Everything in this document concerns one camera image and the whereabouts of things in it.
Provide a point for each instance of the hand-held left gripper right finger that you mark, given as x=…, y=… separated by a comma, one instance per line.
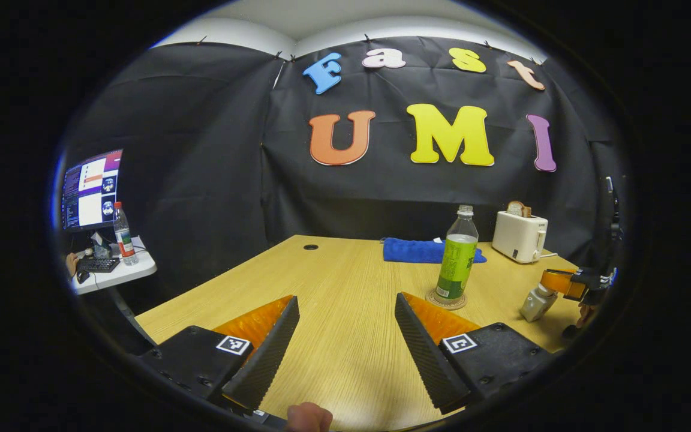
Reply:
x=423, y=354

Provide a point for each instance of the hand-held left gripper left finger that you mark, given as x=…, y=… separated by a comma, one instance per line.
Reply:
x=267, y=354

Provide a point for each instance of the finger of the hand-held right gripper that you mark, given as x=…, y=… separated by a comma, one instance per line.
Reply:
x=561, y=282

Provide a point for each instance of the white ceramic teacup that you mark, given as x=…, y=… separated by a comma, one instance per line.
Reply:
x=535, y=305

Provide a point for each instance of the round wooden coaster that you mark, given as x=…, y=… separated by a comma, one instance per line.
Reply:
x=444, y=305

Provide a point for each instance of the green label water bottle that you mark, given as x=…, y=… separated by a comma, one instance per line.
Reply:
x=456, y=270

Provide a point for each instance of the red cap plastic bottle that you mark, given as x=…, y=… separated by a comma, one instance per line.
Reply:
x=123, y=237

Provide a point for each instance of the white toaster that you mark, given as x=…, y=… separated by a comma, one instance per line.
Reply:
x=518, y=237

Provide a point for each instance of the toast slice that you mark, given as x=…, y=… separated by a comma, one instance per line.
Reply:
x=518, y=209

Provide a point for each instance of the blue towel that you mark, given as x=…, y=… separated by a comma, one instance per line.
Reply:
x=417, y=251

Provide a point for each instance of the white side table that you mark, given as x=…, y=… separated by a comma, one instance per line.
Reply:
x=135, y=270

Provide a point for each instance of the black keyboard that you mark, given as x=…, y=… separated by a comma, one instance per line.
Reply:
x=98, y=264

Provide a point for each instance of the black computer mouse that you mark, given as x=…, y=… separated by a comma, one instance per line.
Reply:
x=82, y=276

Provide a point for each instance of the computer monitor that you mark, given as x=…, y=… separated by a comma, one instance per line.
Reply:
x=90, y=191

